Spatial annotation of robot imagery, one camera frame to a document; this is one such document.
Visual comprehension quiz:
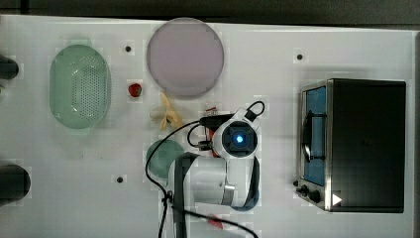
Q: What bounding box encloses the green metal cup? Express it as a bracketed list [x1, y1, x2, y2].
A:
[147, 140, 184, 179]

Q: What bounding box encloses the black toaster oven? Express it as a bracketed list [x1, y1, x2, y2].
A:
[293, 78, 406, 213]

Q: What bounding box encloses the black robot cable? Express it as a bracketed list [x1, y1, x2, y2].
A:
[144, 100, 266, 238]

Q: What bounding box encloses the small red strawberry toy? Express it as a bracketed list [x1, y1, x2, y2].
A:
[128, 83, 143, 98]

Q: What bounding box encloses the black post upper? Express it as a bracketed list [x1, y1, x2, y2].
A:
[0, 56, 19, 79]

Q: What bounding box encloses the round grey plate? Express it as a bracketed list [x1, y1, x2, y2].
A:
[147, 18, 224, 98]

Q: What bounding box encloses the plush peeled banana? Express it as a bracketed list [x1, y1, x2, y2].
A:
[150, 92, 183, 131]

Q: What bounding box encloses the red plush ketchup bottle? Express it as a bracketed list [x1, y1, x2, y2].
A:
[205, 103, 218, 140]

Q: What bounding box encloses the black post lower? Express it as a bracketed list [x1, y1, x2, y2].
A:
[0, 165, 31, 206]

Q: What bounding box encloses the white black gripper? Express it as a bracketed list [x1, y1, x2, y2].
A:
[199, 108, 260, 160]

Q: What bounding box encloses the green perforated colander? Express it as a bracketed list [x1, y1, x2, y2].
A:
[50, 45, 111, 129]

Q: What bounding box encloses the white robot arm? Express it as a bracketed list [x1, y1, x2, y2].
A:
[168, 108, 260, 210]

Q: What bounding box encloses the black post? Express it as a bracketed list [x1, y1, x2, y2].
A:
[0, 56, 19, 79]
[0, 165, 31, 206]

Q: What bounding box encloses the large red strawberry toy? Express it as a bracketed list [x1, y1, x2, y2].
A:
[208, 214, 224, 230]

